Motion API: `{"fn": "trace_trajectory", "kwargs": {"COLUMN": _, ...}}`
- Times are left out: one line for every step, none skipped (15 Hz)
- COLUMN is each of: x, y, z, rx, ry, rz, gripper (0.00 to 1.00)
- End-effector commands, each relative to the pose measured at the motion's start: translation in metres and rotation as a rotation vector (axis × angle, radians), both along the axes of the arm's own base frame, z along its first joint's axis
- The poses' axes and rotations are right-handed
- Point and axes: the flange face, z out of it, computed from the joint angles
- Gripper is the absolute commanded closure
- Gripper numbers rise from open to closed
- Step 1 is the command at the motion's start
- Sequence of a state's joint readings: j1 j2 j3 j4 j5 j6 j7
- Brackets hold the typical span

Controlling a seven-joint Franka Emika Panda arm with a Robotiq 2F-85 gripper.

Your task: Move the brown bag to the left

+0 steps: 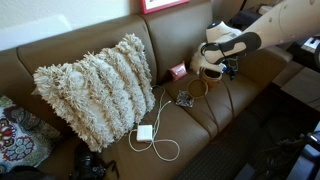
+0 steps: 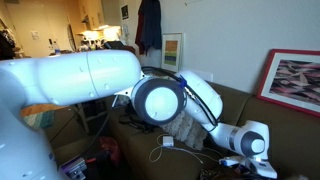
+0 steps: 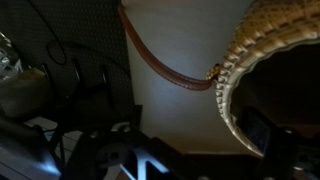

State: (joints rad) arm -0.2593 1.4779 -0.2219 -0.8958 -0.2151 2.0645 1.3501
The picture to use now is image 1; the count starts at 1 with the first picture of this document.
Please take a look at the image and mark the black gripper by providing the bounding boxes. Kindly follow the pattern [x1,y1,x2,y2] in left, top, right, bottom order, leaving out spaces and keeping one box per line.
[222,55,240,80]

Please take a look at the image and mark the brown woven round bag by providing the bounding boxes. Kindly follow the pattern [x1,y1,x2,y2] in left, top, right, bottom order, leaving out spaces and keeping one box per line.
[185,68,236,136]

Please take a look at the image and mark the white fluffy pom pom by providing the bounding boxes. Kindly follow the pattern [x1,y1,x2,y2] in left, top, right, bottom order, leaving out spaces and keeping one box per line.
[189,42,208,74]

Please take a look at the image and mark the pink wipes pack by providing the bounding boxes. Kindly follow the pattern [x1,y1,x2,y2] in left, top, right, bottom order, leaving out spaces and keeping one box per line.
[168,60,189,82]

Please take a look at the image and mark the blue cloth covered table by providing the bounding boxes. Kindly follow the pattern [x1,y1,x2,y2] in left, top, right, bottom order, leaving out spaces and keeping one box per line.
[229,9,264,31]

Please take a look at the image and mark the brown leather sofa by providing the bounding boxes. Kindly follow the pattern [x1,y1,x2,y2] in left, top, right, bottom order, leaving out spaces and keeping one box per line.
[0,0,294,180]

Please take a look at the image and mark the grey wooden bench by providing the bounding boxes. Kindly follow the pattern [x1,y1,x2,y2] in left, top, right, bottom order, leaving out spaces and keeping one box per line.
[272,59,320,113]

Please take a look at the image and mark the black piano keyboard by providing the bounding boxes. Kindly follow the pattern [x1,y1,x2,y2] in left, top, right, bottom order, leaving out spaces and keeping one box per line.
[289,34,320,73]

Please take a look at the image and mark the red framed picture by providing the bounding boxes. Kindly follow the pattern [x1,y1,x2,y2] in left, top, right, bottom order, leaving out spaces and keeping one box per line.
[139,0,190,15]

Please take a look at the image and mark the white power adapter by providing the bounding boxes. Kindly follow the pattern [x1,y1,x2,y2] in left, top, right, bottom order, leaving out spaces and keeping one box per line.
[136,124,154,143]

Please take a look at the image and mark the black equipment base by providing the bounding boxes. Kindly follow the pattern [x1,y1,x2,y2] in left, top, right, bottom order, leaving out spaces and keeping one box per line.
[234,121,320,180]

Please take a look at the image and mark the shaggy cream pillow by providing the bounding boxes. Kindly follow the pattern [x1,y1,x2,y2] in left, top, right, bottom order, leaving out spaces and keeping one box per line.
[32,32,157,153]

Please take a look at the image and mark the floral patterned pillow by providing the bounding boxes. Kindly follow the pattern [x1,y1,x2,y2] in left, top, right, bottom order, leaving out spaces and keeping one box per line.
[0,94,63,175]

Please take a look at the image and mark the white charger cable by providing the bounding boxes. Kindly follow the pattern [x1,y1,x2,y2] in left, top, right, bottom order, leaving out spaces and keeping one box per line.
[128,84,181,163]

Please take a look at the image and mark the black camera with strap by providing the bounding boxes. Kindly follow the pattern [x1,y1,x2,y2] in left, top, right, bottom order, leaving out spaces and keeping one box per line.
[69,143,120,180]

